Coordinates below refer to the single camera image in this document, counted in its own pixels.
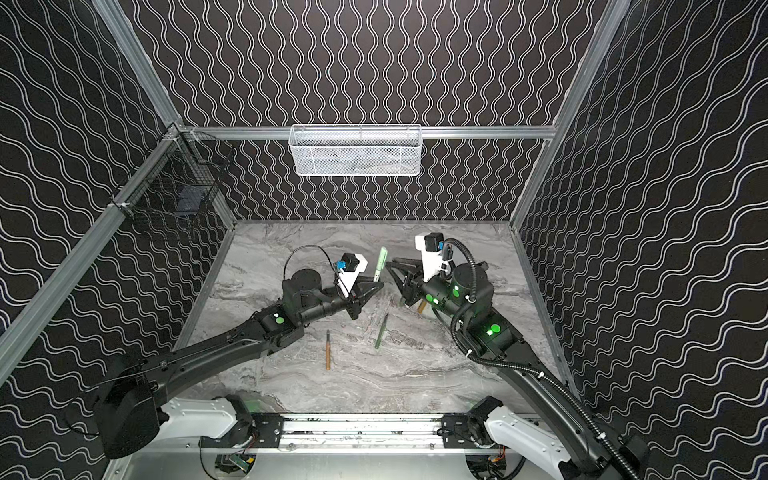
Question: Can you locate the light green pen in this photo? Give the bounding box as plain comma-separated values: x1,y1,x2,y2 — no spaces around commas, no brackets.
373,247,388,282

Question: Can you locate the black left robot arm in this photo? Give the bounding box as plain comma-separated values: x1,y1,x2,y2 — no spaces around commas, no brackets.
94,269,384,459

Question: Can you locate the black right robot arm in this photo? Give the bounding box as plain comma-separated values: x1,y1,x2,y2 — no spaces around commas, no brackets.
386,258,648,479

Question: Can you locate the green uncapped pen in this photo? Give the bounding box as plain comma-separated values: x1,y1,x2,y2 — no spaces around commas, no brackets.
374,313,389,350

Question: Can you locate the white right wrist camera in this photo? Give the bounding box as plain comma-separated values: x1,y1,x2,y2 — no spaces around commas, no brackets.
415,232,447,282

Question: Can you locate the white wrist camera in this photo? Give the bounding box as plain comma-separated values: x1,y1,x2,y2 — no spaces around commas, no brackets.
415,232,447,282
335,252,368,298

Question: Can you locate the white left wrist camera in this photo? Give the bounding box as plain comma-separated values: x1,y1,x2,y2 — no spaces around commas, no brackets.
335,252,368,298

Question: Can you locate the white wire mesh basket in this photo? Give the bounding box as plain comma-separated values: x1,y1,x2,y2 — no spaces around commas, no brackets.
288,124,424,177

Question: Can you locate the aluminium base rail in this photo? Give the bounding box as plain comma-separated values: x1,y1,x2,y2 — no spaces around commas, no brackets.
201,413,480,453

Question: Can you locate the black corrugated cable conduit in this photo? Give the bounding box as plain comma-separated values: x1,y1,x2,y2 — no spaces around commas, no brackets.
440,237,643,480

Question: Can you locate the black wire mesh basket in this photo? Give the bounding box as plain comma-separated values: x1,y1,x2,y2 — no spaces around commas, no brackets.
116,131,235,244

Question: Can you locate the aluminium frame corner post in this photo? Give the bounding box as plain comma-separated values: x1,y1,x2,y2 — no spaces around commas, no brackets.
93,0,182,126

